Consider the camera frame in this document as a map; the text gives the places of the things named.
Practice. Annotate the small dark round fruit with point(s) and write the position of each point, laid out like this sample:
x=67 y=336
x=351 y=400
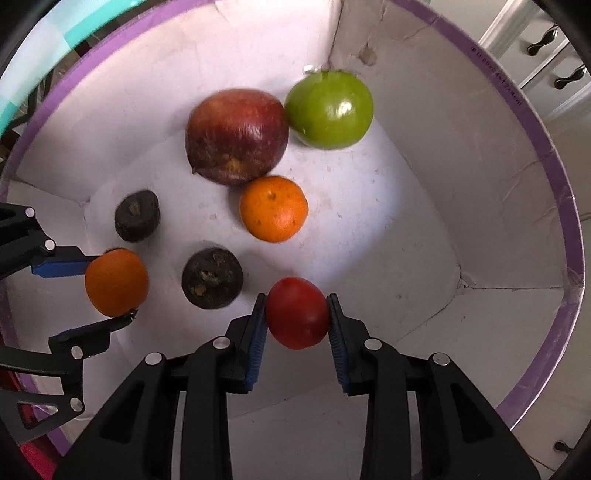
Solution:
x=136 y=215

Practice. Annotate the red tomato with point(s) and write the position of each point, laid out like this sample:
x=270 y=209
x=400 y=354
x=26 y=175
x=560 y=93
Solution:
x=298 y=313

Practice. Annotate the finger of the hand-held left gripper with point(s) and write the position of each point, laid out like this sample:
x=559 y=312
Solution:
x=60 y=266
x=87 y=333

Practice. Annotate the red apple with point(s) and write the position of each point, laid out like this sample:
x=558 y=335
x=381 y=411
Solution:
x=238 y=136

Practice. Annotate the white cabinet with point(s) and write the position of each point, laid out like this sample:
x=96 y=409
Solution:
x=554 y=110

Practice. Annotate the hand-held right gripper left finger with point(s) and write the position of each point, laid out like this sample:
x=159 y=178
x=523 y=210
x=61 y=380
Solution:
x=256 y=350

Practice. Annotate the large green tomato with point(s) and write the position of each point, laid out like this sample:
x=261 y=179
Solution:
x=328 y=110

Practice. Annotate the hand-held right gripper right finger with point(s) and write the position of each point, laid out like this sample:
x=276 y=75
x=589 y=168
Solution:
x=339 y=350

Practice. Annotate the red plastic object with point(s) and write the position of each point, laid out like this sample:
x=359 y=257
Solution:
x=27 y=457

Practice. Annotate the teal checkered tablecloth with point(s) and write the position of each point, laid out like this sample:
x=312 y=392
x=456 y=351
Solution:
x=51 y=23

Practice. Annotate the small orange mandarin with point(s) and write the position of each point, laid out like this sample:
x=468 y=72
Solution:
x=116 y=282

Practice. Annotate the white box with purple rim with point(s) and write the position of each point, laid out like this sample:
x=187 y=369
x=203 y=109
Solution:
x=392 y=207

